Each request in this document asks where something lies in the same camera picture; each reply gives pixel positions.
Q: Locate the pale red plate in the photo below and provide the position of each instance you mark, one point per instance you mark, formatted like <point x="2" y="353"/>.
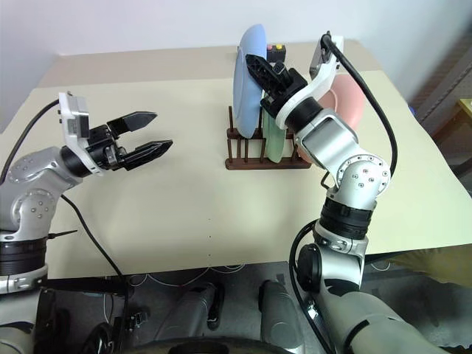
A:
<point x="346" y="99"/>

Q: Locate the black zip tie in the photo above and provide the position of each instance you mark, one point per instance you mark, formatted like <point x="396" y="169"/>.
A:
<point x="62" y="234"/>

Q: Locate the green plate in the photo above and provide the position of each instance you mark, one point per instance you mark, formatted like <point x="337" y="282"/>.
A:
<point x="274" y="144"/>

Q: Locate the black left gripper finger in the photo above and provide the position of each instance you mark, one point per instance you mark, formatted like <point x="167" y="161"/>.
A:
<point x="134" y="121"/>
<point x="147" y="152"/>

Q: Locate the brown wooden dish rack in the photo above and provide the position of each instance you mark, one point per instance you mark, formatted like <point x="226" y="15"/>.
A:
<point x="258" y="166"/>

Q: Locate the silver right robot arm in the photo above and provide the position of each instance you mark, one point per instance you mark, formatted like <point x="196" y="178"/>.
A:
<point x="328" y="140"/>

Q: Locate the blue plate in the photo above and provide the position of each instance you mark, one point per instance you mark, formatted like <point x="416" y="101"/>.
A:
<point x="243" y="99"/>

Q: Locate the yellow wooden frame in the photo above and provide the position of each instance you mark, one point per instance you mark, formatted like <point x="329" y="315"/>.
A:
<point x="465" y="108"/>

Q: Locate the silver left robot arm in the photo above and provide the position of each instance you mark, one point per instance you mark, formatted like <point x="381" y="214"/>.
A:
<point x="29" y="173"/>

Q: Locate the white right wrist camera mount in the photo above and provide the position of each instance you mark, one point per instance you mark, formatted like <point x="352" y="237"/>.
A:
<point x="317" y="83"/>

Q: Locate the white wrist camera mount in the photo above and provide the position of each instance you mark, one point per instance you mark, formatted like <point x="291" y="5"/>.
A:
<point x="75" y="144"/>
<point x="317" y="83"/>

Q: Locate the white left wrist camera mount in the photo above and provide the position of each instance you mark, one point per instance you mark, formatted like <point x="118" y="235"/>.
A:
<point x="75" y="144"/>

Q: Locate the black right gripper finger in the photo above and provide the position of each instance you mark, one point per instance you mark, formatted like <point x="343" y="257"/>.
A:
<point x="262" y="73"/>

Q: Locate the brown pegboard panel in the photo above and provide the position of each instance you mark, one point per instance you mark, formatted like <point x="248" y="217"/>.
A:
<point x="442" y="85"/>

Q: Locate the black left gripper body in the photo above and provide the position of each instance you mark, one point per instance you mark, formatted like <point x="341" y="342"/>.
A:
<point x="105" y="151"/>

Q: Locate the dark grey rounded shape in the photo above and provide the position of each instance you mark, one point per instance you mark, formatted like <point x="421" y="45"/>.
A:
<point x="191" y="306"/>
<point x="280" y="313"/>

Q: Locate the black box with coloured buttons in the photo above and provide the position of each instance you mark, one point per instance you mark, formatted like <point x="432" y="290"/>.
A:
<point x="276" y="56"/>

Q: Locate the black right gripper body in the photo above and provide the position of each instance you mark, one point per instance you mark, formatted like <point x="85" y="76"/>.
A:
<point x="291" y="83"/>

